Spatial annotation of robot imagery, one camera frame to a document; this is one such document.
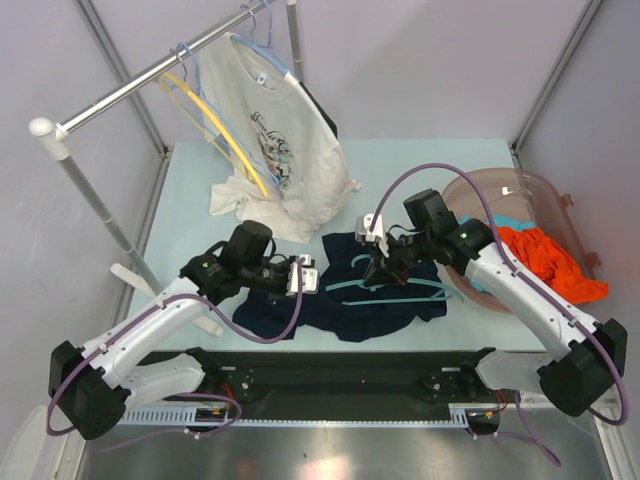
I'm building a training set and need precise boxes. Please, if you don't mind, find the yellow hanger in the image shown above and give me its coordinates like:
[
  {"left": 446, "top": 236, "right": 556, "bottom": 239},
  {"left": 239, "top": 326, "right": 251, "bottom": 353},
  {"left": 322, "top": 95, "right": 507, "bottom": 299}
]
[{"left": 157, "top": 73, "right": 269, "bottom": 198}]

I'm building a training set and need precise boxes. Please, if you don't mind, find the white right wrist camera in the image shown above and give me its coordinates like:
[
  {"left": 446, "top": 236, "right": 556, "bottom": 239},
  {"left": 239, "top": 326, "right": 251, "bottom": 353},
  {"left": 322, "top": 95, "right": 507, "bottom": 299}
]
[{"left": 354, "top": 214, "right": 389, "bottom": 257}]

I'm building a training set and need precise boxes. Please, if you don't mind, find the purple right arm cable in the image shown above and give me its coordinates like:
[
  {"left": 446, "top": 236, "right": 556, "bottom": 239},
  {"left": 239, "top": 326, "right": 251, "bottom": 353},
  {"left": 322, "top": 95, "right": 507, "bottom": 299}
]
[{"left": 367, "top": 163, "right": 630, "bottom": 426}]

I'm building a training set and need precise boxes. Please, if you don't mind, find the orange garment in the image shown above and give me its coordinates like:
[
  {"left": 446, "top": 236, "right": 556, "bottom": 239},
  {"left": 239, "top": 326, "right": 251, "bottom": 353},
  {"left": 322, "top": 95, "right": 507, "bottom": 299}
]
[{"left": 498, "top": 226, "right": 609, "bottom": 304}]

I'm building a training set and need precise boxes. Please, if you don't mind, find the white printed t-shirt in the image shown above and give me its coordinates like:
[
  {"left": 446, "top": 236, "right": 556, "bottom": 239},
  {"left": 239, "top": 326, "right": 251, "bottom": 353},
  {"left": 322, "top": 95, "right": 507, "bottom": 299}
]
[{"left": 198, "top": 33, "right": 359, "bottom": 243}]

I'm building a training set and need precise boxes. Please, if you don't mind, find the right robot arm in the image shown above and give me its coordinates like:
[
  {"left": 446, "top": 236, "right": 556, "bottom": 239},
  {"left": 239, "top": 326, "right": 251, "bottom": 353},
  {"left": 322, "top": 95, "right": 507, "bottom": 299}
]
[{"left": 355, "top": 189, "right": 627, "bottom": 417}]

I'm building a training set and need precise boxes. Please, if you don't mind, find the navy blue t-shirt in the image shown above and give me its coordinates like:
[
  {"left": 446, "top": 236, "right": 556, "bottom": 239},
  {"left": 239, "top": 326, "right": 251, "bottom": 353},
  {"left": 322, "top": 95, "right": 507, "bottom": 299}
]
[{"left": 232, "top": 229, "right": 449, "bottom": 344}]

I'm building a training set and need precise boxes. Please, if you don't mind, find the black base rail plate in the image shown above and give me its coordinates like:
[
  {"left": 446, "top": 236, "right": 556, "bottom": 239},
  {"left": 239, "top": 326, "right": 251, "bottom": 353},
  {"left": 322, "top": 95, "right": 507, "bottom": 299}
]
[{"left": 144, "top": 347, "right": 551, "bottom": 436}]

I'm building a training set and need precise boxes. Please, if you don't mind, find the turquoise garment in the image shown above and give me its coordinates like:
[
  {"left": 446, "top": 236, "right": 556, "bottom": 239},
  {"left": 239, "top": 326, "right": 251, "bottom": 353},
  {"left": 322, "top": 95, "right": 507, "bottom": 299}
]
[{"left": 457, "top": 214, "right": 536, "bottom": 296}]

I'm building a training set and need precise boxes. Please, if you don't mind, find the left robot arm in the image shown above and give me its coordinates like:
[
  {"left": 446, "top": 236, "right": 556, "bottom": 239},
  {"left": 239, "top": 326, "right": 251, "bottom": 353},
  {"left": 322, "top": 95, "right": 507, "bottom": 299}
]
[{"left": 46, "top": 221, "right": 317, "bottom": 440}]

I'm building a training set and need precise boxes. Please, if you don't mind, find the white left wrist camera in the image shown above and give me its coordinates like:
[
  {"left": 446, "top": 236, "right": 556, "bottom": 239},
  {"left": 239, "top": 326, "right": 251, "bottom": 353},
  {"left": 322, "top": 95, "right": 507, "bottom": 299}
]
[{"left": 286, "top": 254, "right": 320, "bottom": 296}]

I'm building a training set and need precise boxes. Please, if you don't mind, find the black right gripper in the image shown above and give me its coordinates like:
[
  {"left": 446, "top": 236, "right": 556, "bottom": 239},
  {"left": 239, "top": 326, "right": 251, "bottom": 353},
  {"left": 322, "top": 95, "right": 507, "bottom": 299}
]
[{"left": 363, "top": 229, "right": 434, "bottom": 285}]

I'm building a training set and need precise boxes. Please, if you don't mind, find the pink translucent plastic basket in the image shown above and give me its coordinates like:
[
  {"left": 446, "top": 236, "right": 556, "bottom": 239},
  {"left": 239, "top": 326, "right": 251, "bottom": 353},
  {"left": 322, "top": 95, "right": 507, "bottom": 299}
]
[{"left": 469, "top": 168, "right": 600, "bottom": 281}]

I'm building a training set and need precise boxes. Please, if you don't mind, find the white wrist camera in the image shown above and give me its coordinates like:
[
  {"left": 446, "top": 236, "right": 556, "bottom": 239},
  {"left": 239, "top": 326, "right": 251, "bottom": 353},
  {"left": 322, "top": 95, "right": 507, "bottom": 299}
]
[
  {"left": 286, "top": 254, "right": 320, "bottom": 296},
  {"left": 354, "top": 214, "right": 389, "bottom": 257}
]

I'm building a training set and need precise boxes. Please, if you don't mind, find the white slotted cable duct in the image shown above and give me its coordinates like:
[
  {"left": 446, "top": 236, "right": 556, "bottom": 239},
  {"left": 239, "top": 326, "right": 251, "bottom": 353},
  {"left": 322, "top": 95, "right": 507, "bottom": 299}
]
[{"left": 119, "top": 402, "right": 474, "bottom": 429}]

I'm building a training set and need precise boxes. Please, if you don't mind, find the light blue hanger with shirt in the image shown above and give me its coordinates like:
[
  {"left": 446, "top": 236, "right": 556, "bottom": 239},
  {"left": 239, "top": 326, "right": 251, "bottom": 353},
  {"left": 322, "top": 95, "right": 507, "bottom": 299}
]
[{"left": 231, "top": 1, "right": 297, "bottom": 79}]

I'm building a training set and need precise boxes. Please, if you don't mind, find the green hanger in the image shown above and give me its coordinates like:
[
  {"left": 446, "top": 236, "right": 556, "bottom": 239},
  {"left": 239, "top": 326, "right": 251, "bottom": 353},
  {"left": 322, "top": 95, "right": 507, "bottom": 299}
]
[{"left": 320, "top": 254, "right": 464, "bottom": 306}]

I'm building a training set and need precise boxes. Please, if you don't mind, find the silver clothes rack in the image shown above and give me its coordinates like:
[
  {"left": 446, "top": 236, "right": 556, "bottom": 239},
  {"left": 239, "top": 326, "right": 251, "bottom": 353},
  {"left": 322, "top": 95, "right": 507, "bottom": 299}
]
[{"left": 53, "top": 1, "right": 273, "bottom": 295}]

